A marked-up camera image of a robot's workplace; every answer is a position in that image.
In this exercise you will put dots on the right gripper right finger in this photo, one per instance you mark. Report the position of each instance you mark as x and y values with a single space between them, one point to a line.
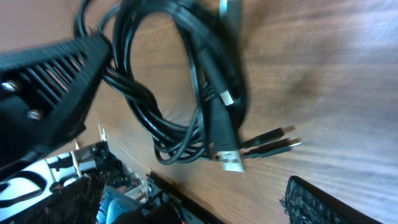
307 204

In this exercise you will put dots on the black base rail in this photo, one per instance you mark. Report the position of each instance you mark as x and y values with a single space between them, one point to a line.
80 201

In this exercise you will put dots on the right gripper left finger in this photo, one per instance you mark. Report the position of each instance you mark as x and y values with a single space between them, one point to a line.
46 93

